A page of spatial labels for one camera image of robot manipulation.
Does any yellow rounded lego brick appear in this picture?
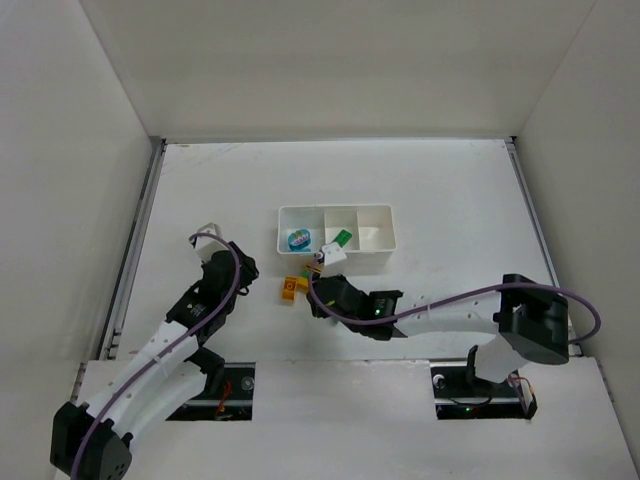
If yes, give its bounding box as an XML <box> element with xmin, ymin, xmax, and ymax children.
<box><xmin>281</xmin><ymin>276</ymin><xmax>309</xmax><ymax>302</ymax></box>

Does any green lego plate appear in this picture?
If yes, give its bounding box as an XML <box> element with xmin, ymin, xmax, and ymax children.
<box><xmin>332</xmin><ymin>229</ymin><xmax>353</xmax><ymax>249</ymax></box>

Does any blue curved lego brick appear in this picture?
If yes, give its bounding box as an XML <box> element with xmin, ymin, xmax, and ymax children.
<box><xmin>287</xmin><ymin>228</ymin><xmax>312</xmax><ymax>253</ymax></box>

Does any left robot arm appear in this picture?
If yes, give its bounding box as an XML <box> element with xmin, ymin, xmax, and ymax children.
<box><xmin>50</xmin><ymin>235</ymin><xmax>259</xmax><ymax>479</ymax></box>

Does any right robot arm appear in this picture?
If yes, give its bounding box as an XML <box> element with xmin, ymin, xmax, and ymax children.
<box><xmin>306</xmin><ymin>274</ymin><xmax>569</xmax><ymax>384</ymax></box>

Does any white three-compartment tray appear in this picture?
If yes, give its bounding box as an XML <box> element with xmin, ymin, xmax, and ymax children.
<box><xmin>276</xmin><ymin>204</ymin><xmax>397</xmax><ymax>263</ymax></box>

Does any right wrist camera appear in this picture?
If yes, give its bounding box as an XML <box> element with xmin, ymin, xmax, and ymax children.
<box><xmin>320</xmin><ymin>242</ymin><xmax>347</xmax><ymax>267</ymax></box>

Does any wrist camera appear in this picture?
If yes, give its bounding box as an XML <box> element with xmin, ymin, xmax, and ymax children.
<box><xmin>189</xmin><ymin>222</ymin><xmax>228</xmax><ymax>263</ymax></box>
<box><xmin>320</xmin><ymin>242</ymin><xmax>347</xmax><ymax>267</ymax></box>

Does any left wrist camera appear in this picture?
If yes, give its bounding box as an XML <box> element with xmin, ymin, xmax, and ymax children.
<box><xmin>189</xmin><ymin>222</ymin><xmax>228</xmax><ymax>263</ymax></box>

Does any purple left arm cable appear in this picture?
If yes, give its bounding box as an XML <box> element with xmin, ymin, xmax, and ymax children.
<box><xmin>68</xmin><ymin>232</ymin><xmax>246</xmax><ymax>480</ymax></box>

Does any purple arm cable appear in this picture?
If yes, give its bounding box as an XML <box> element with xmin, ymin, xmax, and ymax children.
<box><xmin>308</xmin><ymin>254</ymin><xmax>602</xmax><ymax>346</ymax></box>
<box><xmin>68</xmin><ymin>232</ymin><xmax>246</xmax><ymax>480</ymax></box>

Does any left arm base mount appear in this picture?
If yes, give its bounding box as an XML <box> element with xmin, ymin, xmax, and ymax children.
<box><xmin>167</xmin><ymin>347</ymin><xmax>256</xmax><ymax>422</ymax></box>

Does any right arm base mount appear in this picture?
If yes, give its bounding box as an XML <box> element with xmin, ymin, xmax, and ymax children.
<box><xmin>430</xmin><ymin>360</ymin><xmax>538</xmax><ymax>421</ymax></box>

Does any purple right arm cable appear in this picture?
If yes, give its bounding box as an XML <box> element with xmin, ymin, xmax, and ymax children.
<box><xmin>308</xmin><ymin>254</ymin><xmax>602</xmax><ymax>346</ymax></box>

